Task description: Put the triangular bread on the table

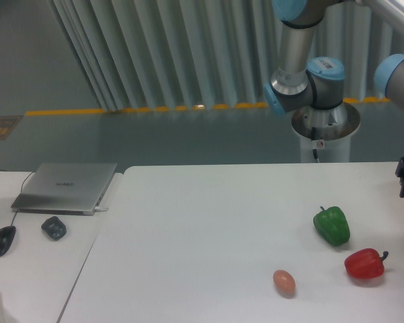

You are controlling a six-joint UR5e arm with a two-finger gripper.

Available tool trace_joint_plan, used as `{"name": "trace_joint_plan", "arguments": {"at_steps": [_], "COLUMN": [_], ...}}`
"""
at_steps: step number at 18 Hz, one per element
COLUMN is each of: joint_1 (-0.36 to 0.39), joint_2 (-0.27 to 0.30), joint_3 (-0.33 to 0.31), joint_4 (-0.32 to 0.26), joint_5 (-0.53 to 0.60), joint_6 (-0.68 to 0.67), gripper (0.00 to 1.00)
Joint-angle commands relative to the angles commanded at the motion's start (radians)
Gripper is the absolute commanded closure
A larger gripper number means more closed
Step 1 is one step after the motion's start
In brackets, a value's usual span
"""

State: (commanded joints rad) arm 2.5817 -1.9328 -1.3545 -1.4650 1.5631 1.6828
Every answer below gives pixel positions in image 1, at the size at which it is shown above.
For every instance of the brown egg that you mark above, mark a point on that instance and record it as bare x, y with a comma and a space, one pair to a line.
284, 283

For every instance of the silver closed laptop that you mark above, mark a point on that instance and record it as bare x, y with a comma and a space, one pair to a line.
65, 188

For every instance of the dark grey small gadget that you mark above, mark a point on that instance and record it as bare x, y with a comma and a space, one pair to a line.
54, 228

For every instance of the green bell pepper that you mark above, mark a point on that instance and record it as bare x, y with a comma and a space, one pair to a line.
331, 224

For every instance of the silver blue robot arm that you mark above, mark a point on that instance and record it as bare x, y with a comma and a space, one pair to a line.
313, 89

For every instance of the corrugated grey curtain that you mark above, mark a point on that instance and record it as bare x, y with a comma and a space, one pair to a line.
165, 54

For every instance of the black computer mouse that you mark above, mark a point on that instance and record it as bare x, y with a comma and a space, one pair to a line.
7, 234

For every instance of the red bell pepper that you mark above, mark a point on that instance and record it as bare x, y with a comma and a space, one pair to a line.
365, 264

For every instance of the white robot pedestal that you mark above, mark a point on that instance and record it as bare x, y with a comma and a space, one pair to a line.
325, 135

